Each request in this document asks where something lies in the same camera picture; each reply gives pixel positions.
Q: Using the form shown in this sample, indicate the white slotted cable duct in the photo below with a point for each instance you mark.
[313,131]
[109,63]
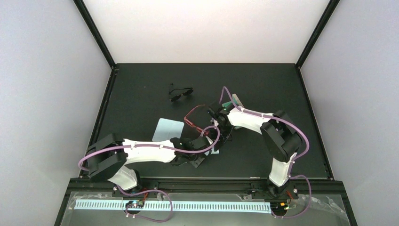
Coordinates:
[191,206]

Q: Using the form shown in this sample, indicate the black round sunglasses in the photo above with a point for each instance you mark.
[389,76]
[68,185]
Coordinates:
[175,94]

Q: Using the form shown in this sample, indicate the black left frame post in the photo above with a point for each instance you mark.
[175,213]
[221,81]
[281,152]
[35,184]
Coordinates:
[85,14]

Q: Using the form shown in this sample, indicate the controller circuit board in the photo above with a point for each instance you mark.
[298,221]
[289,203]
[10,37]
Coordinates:
[134,204]
[283,205]

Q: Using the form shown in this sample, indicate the right controller circuit board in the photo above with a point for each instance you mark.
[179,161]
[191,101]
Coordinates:
[283,205]

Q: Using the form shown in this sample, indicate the black right frame post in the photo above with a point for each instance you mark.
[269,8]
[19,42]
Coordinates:
[321,24]

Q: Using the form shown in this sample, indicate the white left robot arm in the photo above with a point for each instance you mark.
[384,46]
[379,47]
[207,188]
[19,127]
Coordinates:
[108,158]

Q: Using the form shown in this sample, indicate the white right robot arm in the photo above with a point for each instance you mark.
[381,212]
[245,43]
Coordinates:
[282,140]

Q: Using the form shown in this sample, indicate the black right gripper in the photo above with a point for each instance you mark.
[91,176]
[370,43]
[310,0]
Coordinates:
[221,140]

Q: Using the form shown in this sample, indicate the light blue cleaning cloth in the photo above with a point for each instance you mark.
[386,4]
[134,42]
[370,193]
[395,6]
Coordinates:
[213,149]
[167,129]

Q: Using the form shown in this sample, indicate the pink transparent sunglasses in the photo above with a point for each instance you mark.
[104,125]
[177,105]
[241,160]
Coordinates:
[191,124]

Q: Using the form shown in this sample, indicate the grey felt glasses case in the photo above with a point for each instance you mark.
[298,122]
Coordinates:
[237,102]

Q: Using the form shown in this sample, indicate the black frame post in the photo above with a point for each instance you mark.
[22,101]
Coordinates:
[85,14]
[321,24]

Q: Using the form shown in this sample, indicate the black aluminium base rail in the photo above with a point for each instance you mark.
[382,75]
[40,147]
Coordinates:
[204,186]

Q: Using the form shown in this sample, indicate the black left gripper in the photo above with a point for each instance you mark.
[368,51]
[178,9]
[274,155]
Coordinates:
[203,155]

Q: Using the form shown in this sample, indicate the left controller circuit board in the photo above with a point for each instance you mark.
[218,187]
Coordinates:
[134,204]

